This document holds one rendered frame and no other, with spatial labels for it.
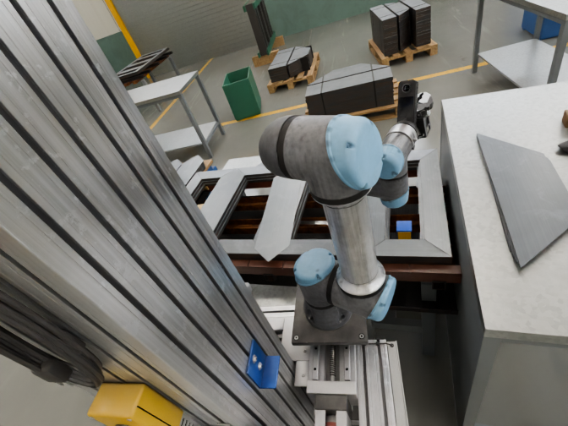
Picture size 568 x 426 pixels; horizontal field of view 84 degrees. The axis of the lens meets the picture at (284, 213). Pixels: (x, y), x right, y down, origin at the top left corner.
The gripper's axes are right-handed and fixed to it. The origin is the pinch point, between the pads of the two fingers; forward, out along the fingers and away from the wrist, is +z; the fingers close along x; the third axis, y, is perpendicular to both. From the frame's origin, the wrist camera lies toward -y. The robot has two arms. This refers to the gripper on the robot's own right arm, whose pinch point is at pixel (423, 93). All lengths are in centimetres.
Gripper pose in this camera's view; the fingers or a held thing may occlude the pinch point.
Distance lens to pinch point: 110.1
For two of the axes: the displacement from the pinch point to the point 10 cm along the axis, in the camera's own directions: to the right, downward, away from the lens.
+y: 3.9, 7.4, 5.4
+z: 5.2, -6.6, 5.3
